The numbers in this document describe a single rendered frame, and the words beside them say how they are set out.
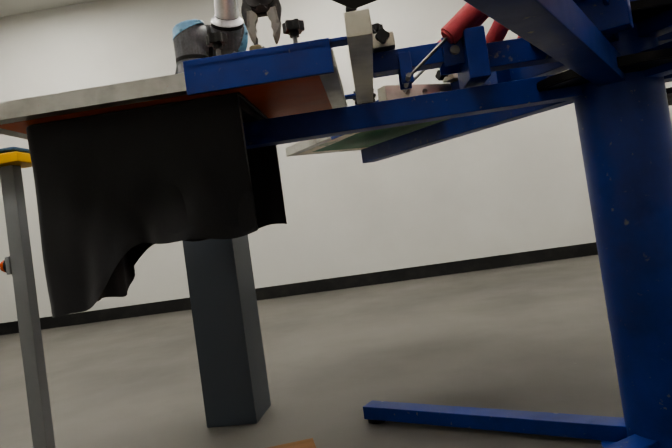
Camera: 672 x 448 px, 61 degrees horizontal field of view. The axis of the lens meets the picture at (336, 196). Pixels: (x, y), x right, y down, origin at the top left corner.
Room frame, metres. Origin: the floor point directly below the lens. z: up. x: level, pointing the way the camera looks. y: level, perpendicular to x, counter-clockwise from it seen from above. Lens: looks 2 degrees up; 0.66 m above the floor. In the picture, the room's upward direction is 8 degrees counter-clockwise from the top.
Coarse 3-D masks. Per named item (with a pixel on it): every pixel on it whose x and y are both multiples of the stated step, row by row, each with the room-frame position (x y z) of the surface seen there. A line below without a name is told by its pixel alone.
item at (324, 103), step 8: (296, 104) 1.45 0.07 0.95; (304, 104) 1.46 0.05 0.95; (312, 104) 1.48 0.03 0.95; (320, 104) 1.49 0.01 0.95; (328, 104) 1.51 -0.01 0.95; (264, 112) 1.49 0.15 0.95; (272, 112) 1.51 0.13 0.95; (280, 112) 1.52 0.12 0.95; (288, 112) 1.54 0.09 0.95; (296, 112) 1.56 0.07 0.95; (304, 112) 1.57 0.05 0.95
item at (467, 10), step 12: (468, 12) 1.32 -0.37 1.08; (480, 12) 1.33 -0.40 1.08; (456, 24) 1.33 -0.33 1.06; (468, 24) 1.33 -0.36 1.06; (480, 24) 1.46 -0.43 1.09; (492, 24) 1.61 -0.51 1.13; (444, 36) 1.36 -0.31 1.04; (456, 36) 1.33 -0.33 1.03; (492, 36) 1.62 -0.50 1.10; (504, 36) 1.62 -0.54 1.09; (420, 72) 1.48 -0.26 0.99
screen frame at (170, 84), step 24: (336, 72) 1.19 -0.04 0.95; (48, 96) 1.18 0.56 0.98; (72, 96) 1.17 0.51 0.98; (96, 96) 1.17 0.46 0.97; (120, 96) 1.17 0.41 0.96; (144, 96) 1.16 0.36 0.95; (168, 96) 1.18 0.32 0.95; (336, 96) 1.42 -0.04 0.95; (0, 120) 1.18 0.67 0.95; (24, 120) 1.21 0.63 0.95
